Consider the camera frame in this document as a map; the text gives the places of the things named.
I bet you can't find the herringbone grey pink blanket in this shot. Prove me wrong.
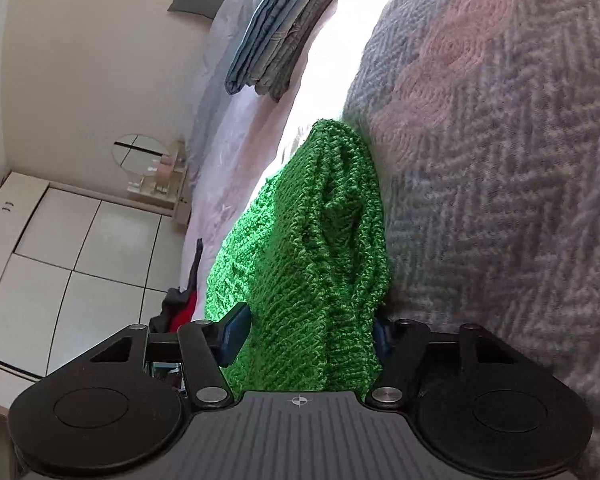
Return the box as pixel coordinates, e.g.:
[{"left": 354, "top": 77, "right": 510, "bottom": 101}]
[{"left": 341, "top": 0, "right": 600, "bottom": 466}]

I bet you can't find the dark blue folded garment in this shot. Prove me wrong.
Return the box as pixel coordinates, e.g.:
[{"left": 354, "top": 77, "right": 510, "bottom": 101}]
[{"left": 225, "top": 0, "right": 327, "bottom": 95}]

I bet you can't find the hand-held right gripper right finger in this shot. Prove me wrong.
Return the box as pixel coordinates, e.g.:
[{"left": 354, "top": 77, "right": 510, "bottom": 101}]
[{"left": 369, "top": 317, "right": 519, "bottom": 410}]

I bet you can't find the round mirror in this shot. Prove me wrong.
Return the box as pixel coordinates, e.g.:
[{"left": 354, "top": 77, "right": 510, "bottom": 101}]
[{"left": 112, "top": 133, "right": 172, "bottom": 177}]

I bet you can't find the black cloth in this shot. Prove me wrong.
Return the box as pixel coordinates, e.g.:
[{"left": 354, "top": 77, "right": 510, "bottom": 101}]
[{"left": 149, "top": 237, "right": 204, "bottom": 335}]

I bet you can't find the grey quilt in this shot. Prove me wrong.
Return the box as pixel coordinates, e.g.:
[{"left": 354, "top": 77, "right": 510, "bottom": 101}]
[{"left": 186, "top": 0, "right": 273, "bottom": 198}]

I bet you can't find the red cloth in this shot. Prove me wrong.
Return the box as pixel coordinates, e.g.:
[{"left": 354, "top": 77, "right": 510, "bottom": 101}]
[{"left": 169, "top": 292, "right": 199, "bottom": 334}]

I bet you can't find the cream shelf unit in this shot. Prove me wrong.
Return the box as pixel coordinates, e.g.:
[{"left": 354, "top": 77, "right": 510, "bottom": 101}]
[{"left": 126, "top": 141, "right": 192, "bottom": 224}]

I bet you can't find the pink fleece blanket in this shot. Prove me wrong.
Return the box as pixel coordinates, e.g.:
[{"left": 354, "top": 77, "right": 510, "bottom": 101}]
[{"left": 182, "top": 0, "right": 421, "bottom": 321}]

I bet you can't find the stack of folded grey clothes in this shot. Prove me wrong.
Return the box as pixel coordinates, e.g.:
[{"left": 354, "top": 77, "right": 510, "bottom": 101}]
[{"left": 255, "top": 0, "right": 357, "bottom": 104}]

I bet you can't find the green knitted vest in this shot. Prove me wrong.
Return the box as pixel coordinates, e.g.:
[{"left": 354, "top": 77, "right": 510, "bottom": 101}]
[{"left": 204, "top": 119, "right": 392, "bottom": 394}]

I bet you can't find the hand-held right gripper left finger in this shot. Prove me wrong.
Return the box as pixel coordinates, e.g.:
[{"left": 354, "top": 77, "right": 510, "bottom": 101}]
[{"left": 87, "top": 302, "right": 254, "bottom": 409}]

